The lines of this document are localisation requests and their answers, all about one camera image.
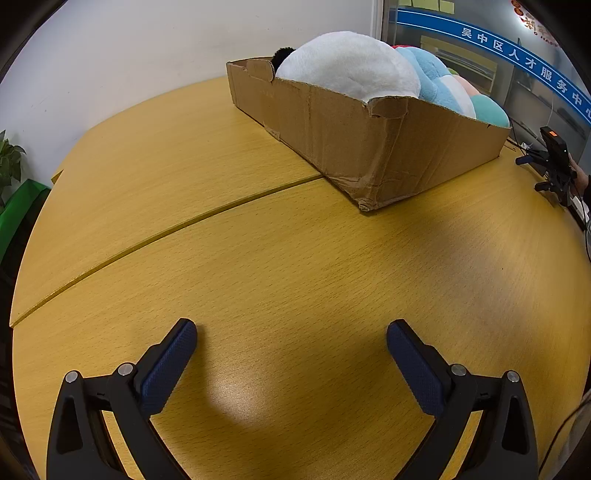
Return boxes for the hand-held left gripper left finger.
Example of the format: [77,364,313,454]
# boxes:
[46,318,198,480]

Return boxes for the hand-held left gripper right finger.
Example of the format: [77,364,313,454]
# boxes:
[387,318,540,480]

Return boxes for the teal and pink plush toy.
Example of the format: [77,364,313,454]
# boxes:
[445,67,511,129]

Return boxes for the brown cardboard box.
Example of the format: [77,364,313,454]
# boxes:
[225,58,512,213]

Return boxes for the light blue plush toy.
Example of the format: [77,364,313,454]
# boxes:
[394,45,477,119]

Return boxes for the red window sticker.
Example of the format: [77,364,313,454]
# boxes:
[510,0,562,48]

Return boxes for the yellow sticky notes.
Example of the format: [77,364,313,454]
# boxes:
[399,0,456,14]

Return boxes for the white plush toy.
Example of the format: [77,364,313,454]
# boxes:
[275,31,422,100]

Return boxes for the green bin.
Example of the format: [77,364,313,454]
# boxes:
[0,179,52,261]

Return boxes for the potted green plant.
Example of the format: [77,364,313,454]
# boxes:
[0,130,27,204]

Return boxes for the blue wall banner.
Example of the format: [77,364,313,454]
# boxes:
[397,9,591,126]

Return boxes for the black cable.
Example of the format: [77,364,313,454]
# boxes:
[549,404,583,478]

